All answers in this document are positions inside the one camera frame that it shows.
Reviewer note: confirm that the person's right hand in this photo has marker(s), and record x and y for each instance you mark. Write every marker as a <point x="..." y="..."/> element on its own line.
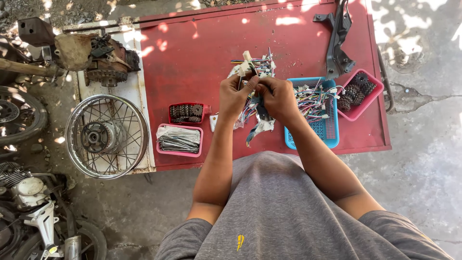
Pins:
<point x="278" y="97"/>

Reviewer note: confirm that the person's left hand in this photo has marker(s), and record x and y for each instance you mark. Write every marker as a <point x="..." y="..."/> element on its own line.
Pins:
<point x="231" y="99"/>

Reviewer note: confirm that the person's right fingers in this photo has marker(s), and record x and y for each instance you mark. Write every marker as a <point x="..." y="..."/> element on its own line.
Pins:
<point x="263" y="92"/>

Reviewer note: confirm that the clear plastic wrapper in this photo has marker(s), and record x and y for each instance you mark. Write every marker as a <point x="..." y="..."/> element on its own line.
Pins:
<point x="260" y="124"/>

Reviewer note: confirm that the small white connector part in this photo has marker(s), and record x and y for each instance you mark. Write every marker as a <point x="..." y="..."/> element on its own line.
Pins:
<point x="213" y="122"/>

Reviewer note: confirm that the red metal table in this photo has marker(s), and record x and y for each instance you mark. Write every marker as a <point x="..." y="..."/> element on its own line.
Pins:
<point x="202" y="65"/>

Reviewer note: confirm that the blue plastic basket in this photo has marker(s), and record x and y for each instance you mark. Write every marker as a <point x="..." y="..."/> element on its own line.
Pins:
<point x="321" y="126"/>

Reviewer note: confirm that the red plastic tray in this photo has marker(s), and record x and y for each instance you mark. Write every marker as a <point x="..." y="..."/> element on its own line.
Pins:
<point x="187" y="112"/>

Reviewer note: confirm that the row of small dark sprockets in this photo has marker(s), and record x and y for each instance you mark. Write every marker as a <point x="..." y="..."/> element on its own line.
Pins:
<point x="186" y="112"/>

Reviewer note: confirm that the pile of black sprockets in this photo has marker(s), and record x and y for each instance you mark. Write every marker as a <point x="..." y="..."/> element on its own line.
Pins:
<point x="355" y="92"/>

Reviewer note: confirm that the bundle of metal spokes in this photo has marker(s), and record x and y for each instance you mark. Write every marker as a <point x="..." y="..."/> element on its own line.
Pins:
<point x="178" y="141"/>

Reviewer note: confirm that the pink plastic basket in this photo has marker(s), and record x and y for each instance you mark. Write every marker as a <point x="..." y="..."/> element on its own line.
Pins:
<point x="361" y="104"/>

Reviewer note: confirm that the pink plastic tray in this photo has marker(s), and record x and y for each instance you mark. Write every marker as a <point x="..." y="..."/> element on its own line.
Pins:
<point x="179" y="153"/>

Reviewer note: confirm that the grey shirt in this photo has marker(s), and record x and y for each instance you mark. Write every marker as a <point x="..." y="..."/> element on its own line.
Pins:
<point x="288" y="216"/>

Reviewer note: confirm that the white board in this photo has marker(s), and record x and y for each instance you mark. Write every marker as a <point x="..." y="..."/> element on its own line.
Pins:
<point x="122" y="90"/>

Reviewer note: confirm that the rusty motorcycle engine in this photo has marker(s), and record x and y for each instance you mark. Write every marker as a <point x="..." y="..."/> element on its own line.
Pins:
<point x="104" y="59"/>

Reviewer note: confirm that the chrome spoked motorcycle wheel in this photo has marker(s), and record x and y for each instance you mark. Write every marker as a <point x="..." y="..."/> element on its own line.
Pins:
<point x="106" y="137"/>

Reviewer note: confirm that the brown metal box part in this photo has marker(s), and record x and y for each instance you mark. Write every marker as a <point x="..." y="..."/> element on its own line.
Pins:
<point x="35" y="31"/>

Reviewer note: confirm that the motorcycle tyre wheel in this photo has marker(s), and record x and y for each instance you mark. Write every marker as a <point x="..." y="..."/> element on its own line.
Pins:
<point x="18" y="113"/>

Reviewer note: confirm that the parked motorcycle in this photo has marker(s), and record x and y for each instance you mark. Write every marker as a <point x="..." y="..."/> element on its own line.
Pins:
<point x="32" y="213"/>

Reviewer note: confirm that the black plastic motorcycle bracket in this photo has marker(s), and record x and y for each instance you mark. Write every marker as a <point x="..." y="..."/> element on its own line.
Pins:
<point x="337" y="43"/>

